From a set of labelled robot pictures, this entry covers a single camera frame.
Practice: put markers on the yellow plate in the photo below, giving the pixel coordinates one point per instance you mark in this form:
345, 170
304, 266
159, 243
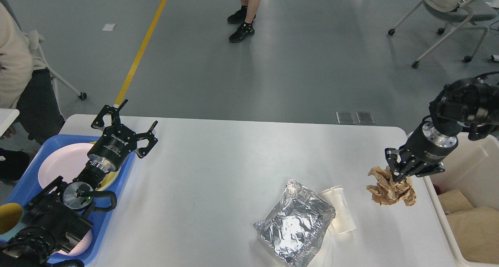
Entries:
108, 180

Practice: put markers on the brown paper bag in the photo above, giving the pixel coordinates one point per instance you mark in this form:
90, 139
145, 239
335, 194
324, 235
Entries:
476, 232

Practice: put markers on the pink ribbed mug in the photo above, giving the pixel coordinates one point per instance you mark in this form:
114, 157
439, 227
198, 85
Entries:
80, 247

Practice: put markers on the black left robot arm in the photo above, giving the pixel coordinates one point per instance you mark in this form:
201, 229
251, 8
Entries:
57, 218

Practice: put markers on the large crumpled foil sheet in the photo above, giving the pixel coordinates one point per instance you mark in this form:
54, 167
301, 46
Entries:
295, 227

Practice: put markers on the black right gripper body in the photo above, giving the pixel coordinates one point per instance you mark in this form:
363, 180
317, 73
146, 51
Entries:
428, 145

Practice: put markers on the person in cream sweater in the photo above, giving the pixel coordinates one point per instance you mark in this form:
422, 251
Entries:
25, 82

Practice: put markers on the teal mug yellow inside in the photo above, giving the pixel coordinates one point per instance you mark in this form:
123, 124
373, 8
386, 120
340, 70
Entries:
10, 220

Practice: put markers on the brown bag inside bin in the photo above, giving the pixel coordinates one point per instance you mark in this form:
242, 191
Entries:
454, 201

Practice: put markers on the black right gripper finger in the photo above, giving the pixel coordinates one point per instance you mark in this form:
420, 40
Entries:
402, 163
420, 168

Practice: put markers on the white plastic bin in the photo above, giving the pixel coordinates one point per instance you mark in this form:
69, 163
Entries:
473, 170

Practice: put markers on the pink plate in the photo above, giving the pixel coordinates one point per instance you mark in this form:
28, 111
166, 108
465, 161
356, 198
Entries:
68, 162

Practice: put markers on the white paper cup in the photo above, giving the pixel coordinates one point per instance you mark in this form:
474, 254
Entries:
343, 221

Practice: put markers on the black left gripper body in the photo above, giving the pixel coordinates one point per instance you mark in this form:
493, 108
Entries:
111, 150

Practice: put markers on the white rolling office chair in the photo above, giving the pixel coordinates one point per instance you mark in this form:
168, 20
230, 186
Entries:
457, 15

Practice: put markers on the brown paper ball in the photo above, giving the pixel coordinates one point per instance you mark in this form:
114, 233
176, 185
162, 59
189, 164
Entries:
387, 191

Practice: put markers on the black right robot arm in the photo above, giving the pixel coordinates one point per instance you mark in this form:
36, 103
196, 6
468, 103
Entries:
469, 105

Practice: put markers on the person in black sneakers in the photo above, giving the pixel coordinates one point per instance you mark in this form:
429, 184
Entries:
245, 17

